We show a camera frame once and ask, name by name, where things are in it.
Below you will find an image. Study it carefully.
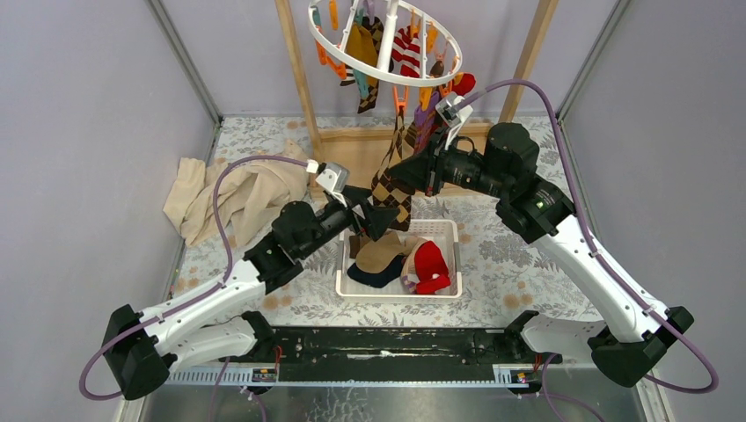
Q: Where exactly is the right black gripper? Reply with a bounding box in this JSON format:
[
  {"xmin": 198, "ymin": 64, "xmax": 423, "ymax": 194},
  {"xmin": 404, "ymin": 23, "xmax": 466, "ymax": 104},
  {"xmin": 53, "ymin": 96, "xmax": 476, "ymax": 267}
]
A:
[{"xmin": 389, "ymin": 127, "xmax": 509, "ymax": 199}]

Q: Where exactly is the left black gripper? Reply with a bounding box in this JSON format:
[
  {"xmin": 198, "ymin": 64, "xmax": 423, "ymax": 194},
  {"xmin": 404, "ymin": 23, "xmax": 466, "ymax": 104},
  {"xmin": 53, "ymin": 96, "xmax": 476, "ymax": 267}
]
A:
[{"xmin": 297, "ymin": 186, "xmax": 399, "ymax": 260}]

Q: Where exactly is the tan ribbed sock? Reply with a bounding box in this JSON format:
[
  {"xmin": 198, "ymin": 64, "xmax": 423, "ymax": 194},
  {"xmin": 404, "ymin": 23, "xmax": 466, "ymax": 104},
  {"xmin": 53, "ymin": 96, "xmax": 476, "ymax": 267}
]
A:
[{"xmin": 348, "ymin": 230, "xmax": 410, "ymax": 273}]

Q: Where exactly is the navy sock beige red cuff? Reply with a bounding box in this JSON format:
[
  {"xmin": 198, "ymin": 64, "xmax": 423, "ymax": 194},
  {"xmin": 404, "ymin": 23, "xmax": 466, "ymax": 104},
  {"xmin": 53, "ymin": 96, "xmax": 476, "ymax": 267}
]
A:
[{"xmin": 347, "ymin": 260, "xmax": 403, "ymax": 288}]

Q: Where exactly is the purple orange striped sock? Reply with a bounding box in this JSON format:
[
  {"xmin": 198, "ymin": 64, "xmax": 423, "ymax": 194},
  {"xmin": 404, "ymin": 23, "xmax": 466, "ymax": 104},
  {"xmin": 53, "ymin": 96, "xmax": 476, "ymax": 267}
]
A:
[{"xmin": 405, "ymin": 90, "xmax": 442, "ymax": 154}]

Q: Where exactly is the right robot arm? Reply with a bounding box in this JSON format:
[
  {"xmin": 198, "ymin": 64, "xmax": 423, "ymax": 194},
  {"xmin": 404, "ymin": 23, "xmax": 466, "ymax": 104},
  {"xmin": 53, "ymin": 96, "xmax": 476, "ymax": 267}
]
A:
[{"xmin": 390, "ymin": 123, "xmax": 693, "ymax": 387}]

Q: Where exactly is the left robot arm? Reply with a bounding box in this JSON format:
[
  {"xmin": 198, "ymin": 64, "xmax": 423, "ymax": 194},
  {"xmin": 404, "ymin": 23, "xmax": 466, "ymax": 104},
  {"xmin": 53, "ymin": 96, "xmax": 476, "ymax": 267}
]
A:
[{"xmin": 101, "ymin": 186, "xmax": 399, "ymax": 400}]

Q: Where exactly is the white round clip hanger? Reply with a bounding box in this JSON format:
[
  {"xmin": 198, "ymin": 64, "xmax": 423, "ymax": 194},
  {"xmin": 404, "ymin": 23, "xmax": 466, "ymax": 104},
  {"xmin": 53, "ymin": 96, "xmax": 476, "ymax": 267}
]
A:
[{"xmin": 306, "ymin": 1, "xmax": 464, "ymax": 88}]

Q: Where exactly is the white plastic basket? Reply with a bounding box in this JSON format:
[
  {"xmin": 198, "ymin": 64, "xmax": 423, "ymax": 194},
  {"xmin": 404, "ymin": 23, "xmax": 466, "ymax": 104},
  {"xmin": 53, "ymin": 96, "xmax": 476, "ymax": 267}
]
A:
[{"xmin": 335, "ymin": 219, "xmax": 464, "ymax": 304}]

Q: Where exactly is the wooden hanging rack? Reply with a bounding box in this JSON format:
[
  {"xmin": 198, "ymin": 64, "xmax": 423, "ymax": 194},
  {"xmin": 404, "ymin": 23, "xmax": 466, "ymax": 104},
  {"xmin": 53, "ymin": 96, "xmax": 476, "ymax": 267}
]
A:
[{"xmin": 275, "ymin": 1, "xmax": 558, "ymax": 186}]

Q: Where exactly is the beige crumpled cloth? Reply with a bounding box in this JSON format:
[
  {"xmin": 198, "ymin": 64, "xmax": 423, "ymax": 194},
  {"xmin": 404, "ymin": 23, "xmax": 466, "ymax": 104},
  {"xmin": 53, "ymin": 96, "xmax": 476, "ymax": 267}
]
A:
[{"xmin": 163, "ymin": 157, "xmax": 309, "ymax": 248}]

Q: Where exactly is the mustard yellow sock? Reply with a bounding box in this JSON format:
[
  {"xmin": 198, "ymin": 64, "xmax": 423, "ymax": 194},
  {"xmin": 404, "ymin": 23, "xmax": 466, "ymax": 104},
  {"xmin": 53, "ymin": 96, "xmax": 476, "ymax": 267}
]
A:
[{"xmin": 340, "ymin": 23, "xmax": 369, "ymax": 86}]

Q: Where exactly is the floral table mat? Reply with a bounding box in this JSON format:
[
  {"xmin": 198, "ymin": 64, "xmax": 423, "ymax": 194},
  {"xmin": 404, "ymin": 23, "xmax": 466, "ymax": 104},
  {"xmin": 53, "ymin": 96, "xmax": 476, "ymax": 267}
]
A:
[{"xmin": 170, "ymin": 117, "xmax": 601, "ymax": 327}]

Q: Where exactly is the brown yellow argyle sock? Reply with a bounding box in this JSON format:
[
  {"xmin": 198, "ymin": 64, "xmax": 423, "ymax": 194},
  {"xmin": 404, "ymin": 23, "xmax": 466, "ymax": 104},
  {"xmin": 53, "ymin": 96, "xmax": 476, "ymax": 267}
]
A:
[{"xmin": 357, "ymin": 17, "xmax": 384, "ymax": 113}]

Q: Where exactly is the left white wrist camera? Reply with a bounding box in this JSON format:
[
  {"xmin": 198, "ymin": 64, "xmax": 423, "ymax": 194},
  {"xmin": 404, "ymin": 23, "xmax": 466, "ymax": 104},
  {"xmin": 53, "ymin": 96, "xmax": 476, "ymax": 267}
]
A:
[{"xmin": 306, "ymin": 159, "xmax": 349, "ymax": 204}]

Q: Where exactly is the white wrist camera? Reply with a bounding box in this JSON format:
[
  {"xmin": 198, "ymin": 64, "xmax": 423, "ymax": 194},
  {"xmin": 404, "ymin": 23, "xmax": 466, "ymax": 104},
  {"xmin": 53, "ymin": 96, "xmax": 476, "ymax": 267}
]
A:
[
  {"xmin": 435, "ymin": 92, "xmax": 473, "ymax": 150},
  {"xmin": 306, "ymin": 159, "xmax": 349, "ymax": 204}
]

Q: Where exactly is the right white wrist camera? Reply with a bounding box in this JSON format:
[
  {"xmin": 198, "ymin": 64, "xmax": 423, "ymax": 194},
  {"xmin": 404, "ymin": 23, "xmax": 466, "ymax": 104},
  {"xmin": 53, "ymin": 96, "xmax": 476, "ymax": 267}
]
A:
[{"xmin": 435, "ymin": 92, "xmax": 473, "ymax": 150}]

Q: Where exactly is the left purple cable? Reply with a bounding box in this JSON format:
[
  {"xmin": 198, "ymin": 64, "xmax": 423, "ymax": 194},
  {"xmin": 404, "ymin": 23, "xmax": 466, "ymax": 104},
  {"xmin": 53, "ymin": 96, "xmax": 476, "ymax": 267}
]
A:
[{"xmin": 78, "ymin": 154, "xmax": 318, "ymax": 422}]

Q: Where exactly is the purple cable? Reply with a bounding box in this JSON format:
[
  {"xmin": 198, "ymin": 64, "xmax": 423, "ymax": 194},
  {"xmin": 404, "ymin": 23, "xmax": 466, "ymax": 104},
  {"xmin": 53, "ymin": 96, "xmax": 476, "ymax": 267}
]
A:
[
  {"xmin": 460, "ymin": 78, "xmax": 720, "ymax": 422},
  {"xmin": 78, "ymin": 154, "xmax": 318, "ymax": 422}
]

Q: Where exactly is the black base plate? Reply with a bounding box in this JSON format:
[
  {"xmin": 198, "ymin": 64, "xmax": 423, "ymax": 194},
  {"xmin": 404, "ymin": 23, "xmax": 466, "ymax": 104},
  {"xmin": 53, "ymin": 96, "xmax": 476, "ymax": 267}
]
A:
[{"xmin": 218, "ymin": 325, "xmax": 564, "ymax": 383}]

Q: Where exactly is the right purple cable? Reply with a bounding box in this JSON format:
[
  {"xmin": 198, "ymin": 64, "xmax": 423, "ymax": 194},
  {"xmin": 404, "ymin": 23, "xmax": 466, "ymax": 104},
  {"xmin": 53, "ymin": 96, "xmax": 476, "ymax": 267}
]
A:
[{"xmin": 460, "ymin": 78, "xmax": 720, "ymax": 422}]

